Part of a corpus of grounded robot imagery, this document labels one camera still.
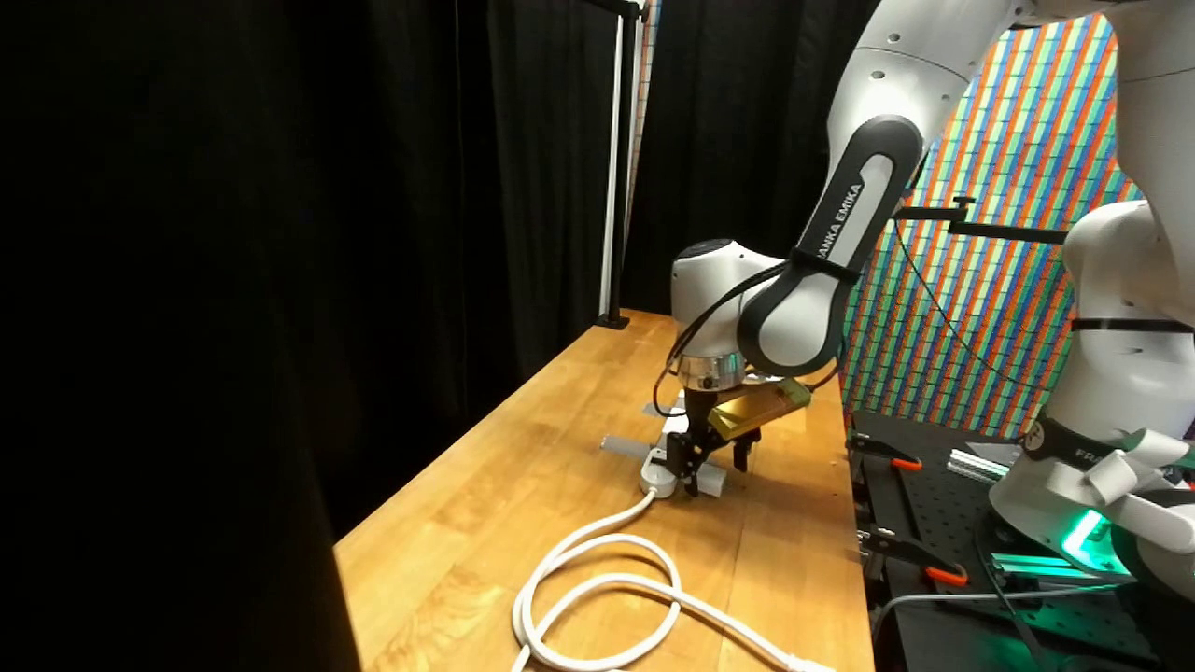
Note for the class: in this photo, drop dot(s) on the metal post with black base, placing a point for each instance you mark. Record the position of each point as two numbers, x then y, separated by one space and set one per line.
609 188

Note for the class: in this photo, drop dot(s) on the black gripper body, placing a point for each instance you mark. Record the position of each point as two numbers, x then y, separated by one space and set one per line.
705 431

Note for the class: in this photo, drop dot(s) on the colourful striped board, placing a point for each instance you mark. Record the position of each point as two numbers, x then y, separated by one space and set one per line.
995 188

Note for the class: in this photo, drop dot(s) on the black curtain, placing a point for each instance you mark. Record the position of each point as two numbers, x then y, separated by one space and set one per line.
248 249

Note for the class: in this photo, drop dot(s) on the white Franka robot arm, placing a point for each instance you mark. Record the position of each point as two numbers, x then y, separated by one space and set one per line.
898 76

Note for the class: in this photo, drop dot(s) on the gold wrist camera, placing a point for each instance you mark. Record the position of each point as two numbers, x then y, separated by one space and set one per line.
760 408

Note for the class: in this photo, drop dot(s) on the silver metal bar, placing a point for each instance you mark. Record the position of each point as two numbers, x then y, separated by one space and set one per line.
1060 564

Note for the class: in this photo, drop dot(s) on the silver metal bracket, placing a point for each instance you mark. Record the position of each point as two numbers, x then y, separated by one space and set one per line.
980 461

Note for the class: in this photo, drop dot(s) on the white USB charger head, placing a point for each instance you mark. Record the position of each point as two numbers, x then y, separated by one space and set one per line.
711 482

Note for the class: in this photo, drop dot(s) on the black breadboard robot table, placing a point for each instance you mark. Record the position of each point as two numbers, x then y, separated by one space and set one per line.
919 635

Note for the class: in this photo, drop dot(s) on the grey duct tape strip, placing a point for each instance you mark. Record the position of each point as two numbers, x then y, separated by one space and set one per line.
621 441

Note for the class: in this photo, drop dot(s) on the white power strip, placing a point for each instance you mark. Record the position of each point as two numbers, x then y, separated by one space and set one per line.
654 473

